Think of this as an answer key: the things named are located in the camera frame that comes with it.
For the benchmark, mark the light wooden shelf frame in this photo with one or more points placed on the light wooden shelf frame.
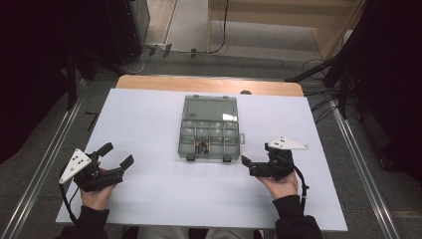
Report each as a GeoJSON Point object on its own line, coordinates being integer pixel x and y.
{"type": "Point", "coordinates": [328, 43]}

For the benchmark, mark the black metal stand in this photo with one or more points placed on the black metal stand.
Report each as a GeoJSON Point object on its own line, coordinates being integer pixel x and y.
{"type": "Point", "coordinates": [312, 70]}
{"type": "Point", "coordinates": [70, 86]}

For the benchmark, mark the black curtain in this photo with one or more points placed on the black curtain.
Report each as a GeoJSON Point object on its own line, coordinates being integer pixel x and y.
{"type": "Point", "coordinates": [33, 66]}
{"type": "Point", "coordinates": [391, 83]}

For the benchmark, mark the wooden table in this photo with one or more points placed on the wooden table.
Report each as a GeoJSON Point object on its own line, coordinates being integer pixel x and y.
{"type": "Point", "coordinates": [199, 84]}

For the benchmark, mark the black cabinet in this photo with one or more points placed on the black cabinet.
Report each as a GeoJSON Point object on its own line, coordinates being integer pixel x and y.
{"type": "Point", "coordinates": [122, 30]}

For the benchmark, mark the metal floor rail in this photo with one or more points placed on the metal floor rail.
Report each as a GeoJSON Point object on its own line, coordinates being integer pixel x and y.
{"type": "Point", "coordinates": [44, 169]}
{"type": "Point", "coordinates": [363, 167]}

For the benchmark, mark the person's grey pants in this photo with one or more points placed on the person's grey pants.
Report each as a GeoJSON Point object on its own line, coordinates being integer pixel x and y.
{"type": "Point", "coordinates": [159, 233]}

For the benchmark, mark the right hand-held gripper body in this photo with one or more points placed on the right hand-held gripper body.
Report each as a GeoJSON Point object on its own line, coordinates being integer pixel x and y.
{"type": "Point", "coordinates": [275, 167]}

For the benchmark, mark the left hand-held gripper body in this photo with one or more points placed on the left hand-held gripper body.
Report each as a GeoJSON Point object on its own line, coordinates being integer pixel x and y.
{"type": "Point", "coordinates": [99, 179]}

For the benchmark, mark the person's right hand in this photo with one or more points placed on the person's right hand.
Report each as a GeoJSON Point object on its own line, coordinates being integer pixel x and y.
{"type": "Point", "coordinates": [282, 188]}

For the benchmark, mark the clear grey compartment box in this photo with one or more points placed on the clear grey compartment box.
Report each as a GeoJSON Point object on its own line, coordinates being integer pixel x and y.
{"type": "Point", "coordinates": [209, 109]}

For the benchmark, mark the person's left hand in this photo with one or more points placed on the person's left hand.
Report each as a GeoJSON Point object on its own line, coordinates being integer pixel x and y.
{"type": "Point", "coordinates": [96, 198]}

